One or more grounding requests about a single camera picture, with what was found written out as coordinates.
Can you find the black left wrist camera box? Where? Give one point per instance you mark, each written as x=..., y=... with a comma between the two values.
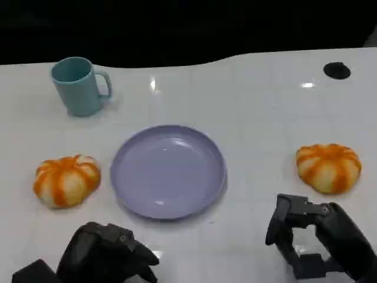
x=33, y=272

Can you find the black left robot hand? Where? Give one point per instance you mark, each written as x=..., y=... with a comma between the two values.
x=88, y=256

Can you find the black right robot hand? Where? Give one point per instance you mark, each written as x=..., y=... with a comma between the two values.
x=344, y=233

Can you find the pale green mug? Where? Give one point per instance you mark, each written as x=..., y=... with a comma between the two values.
x=78, y=94

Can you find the lilac plate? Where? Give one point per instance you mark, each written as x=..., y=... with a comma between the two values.
x=168, y=174

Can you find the orange and white bread roll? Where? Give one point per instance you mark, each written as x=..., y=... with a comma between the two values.
x=328, y=168
x=66, y=181

